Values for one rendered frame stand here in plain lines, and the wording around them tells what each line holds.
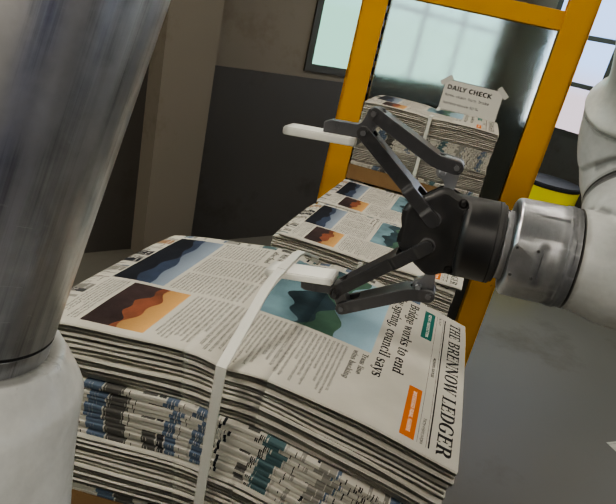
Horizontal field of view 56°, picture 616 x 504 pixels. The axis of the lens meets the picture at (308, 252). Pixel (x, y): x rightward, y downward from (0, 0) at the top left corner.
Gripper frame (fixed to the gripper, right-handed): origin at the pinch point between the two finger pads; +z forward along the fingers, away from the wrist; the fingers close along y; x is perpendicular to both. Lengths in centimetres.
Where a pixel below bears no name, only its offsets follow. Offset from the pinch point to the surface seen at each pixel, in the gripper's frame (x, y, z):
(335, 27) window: 327, -24, 77
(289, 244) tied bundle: 51, 24, 13
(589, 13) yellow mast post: 160, -34, -44
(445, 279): 53, 24, -18
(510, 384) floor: 219, 132, -64
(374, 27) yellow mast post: 161, -22, 23
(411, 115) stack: 109, 1, 0
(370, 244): 60, 23, -1
